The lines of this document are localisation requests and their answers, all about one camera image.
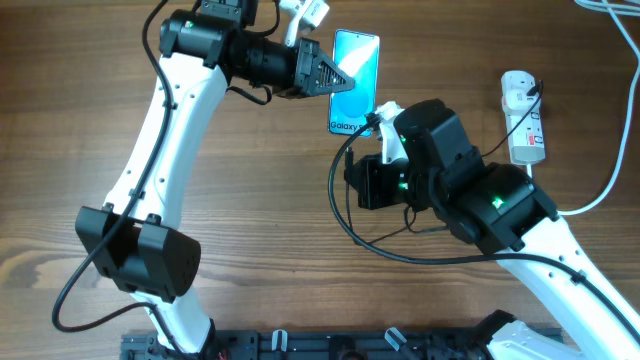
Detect white power strip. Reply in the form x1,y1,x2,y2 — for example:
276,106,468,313
501,70,546,166

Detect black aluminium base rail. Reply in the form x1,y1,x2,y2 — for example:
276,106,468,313
119,327,566,360

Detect white USB charger plug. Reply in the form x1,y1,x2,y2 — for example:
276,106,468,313
502,89,538,115

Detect white power strip cord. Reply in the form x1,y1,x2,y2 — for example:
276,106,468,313
525,0,640,217

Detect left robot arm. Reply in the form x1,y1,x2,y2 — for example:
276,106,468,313
75,1,354,359

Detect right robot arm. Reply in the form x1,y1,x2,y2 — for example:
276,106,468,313
345,99,639,359

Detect white cables at corner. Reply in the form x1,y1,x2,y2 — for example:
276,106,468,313
573,0,640,19

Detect smartphone with teal screen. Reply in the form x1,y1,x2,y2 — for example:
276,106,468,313
328,29,380,136

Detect black USB charging cable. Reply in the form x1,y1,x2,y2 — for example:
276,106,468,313
344,79,547,247

